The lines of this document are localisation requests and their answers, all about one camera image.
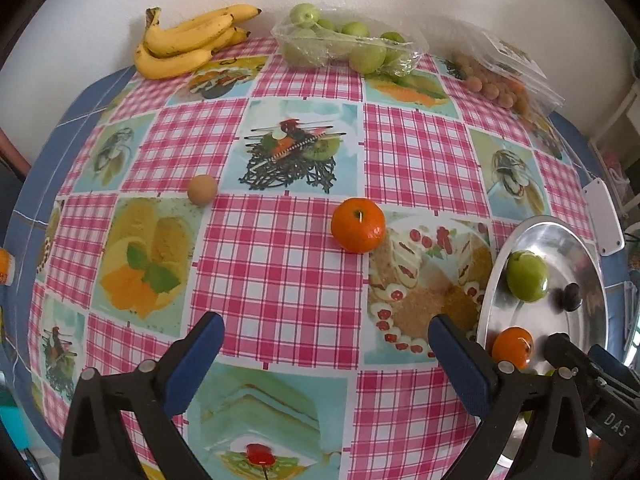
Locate round metal plate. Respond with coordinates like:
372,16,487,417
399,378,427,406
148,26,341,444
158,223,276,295
472,215,609,468

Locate dark purple plum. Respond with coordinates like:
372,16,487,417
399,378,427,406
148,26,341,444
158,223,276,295
559,282,583,311

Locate white shelf unit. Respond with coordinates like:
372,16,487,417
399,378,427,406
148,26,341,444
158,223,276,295
590,75,640,211

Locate pink board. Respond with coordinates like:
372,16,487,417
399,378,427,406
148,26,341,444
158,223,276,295
0,130,31,181

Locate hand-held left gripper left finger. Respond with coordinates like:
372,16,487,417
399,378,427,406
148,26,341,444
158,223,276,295
59,311,226,480

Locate clear plastic fruit tray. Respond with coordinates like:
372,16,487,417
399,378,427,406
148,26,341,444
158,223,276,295
271,2,430,78

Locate single brown longan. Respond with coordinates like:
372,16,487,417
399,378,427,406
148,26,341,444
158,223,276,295
187,175,219,207

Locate clear plastic lidded box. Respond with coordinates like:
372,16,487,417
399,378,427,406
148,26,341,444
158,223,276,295
450,20,566,118

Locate orange tangerine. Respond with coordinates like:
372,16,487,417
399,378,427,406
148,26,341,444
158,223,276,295
492,326,534,367
331,197,387,254

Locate white plastic device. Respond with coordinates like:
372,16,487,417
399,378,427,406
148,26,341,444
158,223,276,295
582,178,624,257

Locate yellow banana bunch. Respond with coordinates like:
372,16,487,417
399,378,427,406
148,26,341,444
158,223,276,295
134,4,262,80

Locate pile of small green fruits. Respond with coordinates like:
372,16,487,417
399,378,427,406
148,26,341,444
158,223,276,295
282,2,407,75

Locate pink checkered printed tablecloth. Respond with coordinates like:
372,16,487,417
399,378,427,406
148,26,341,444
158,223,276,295
0,35,631,480

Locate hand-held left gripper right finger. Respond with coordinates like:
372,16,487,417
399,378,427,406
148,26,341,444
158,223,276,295
428,313,593,480

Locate pile of brown longans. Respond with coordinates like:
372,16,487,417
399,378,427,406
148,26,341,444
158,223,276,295
452,50,531,113

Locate orange lidded cup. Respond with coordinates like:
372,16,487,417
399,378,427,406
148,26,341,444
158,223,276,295
0,247,16,287

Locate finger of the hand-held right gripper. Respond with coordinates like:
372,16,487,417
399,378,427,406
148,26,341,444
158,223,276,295
590,344,633,391
545,332,596,391

